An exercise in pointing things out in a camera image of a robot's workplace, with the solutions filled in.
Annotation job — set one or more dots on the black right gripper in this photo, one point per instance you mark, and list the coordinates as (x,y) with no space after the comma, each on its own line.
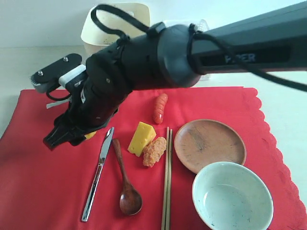
(90,109)

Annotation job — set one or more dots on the yellow lemon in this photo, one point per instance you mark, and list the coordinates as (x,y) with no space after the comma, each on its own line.
(90,135)

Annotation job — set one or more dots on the yellow cheese wedge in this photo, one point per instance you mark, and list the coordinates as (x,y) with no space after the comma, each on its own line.
(143,135)

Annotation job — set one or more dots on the orange fried chicken piece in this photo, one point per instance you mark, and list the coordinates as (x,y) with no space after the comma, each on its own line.
(154,151)

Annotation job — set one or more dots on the red sausage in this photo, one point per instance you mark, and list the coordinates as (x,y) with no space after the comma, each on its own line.
(159,107)

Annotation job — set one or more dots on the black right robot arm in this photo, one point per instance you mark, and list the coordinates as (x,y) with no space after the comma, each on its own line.
(161,57)

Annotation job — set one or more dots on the steel table knife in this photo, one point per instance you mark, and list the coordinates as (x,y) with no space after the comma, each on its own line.
(101,161)

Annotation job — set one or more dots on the red tablecloth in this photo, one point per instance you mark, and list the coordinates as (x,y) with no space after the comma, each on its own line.
(42,189)

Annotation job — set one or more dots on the wooden spoon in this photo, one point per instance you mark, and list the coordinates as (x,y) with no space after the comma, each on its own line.
(130,201)

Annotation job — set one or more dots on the cream plastic bin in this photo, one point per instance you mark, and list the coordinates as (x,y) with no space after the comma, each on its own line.
(95,39)

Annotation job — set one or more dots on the right wooden chopstick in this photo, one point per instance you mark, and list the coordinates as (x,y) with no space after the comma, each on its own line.
(169,177)

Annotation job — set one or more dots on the brown wooden plate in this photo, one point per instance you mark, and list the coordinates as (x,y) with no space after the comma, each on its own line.
(204,141)

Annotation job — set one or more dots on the pale green bowl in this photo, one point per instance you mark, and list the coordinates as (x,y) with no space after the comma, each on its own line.
(229,196)

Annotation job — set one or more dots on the white lattice plastic basket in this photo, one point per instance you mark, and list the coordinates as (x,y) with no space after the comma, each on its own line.
(204,26)

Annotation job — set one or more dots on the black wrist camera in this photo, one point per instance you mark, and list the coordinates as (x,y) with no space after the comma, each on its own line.
(49,76)

